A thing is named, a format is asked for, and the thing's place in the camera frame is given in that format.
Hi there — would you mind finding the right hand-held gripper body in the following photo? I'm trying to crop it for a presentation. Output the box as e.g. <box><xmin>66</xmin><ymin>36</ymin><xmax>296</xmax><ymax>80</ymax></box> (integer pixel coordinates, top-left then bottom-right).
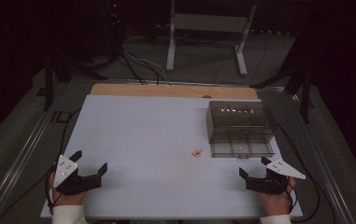
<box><xmin>245</xmin><ymin>158</ymin><xmax>307</xmax><ymax>196</ymax></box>

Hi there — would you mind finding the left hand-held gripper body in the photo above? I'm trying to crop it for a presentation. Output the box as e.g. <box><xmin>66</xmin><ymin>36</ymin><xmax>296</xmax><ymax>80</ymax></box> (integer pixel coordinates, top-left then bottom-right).
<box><xmin>52</xmin><ymin>154</ymin><xmax>102</xmax><ymax>197</ymax></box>

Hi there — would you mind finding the clear grey plastic compartment box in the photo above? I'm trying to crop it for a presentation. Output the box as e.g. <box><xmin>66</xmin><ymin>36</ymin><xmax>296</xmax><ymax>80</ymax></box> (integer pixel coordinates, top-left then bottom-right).
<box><xmin>205</xmin><ymin>99</ymin><xmax>276</xmax><ymax>160</ymax></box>

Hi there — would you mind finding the person's left hand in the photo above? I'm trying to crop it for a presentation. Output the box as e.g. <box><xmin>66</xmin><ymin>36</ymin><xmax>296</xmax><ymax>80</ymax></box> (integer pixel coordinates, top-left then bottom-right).
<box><xmin>48</xmin><ymin>171</ymin><xmax>87</xmax><ymax>207</ymax></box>

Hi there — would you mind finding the person's right hand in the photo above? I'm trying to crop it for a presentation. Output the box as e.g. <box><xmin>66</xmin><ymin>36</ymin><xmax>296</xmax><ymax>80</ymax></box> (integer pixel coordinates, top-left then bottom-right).
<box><xmin>259</xmin><ymin>176</ymin><xmax>297</xmax><ymax>217</ymax></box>

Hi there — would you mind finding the black tripod stand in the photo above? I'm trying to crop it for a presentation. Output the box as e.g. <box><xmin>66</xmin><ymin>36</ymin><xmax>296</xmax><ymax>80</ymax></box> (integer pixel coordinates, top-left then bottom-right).
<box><xmin>249</xmin><ymin>46</ymin><xmax>313</xmax><ymax>124</ymax></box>
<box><xmin>42</xmin><ymin>46</ymin><xmax>108</xmax><ymax>112</ymax></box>

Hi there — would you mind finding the wooden board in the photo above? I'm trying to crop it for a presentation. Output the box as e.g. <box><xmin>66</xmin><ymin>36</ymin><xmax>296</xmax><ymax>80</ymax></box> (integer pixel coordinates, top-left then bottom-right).
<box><xmin>90</xmin><ymin>82</ymin><xmax>259</xmax><ymax>100</ymax></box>

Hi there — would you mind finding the white metal stand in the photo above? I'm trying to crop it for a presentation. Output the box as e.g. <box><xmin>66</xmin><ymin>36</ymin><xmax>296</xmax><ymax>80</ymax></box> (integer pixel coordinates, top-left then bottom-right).
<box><xmin>165</xmin><ymin>0</ymin><xmax>258</xmax><ymax>77</ymax></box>

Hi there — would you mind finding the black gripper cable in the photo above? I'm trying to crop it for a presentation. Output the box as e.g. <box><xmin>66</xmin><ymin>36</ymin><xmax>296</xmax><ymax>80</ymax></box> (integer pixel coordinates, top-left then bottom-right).
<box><xmin>44</xmin><ymin>106</ymin><xmax>83</xmax><ymax>217</ymax></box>
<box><xmin>272</xmin><ymin>119</ymin><xmax>322</xmax><ymax>223</ymax></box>

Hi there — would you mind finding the aluminium floor rail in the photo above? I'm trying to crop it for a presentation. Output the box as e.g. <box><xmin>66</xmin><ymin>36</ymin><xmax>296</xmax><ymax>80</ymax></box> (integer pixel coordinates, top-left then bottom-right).
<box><xmin>286</xmin><ymin>88</ymin><xmax>356</xmax><ymax>224</ymax></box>
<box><xmin>0</xmin><ymin>82</ymin><xmax>74</xmax><ymax>224</ymax></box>

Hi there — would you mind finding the black floor cable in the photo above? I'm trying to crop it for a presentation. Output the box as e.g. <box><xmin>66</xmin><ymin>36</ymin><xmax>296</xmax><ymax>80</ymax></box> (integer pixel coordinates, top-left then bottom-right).
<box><xmin>119</xmin><ymin>50</ymin><xmax>161</xmax><ymax>86</ymax></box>

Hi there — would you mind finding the white floor cable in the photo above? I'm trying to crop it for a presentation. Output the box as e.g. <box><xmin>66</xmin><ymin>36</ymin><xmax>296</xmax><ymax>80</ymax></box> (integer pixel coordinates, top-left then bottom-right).
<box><xmin>121</xmin><ymin>35</ymin><xmax>168</xmax><ymax>82</ymax></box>

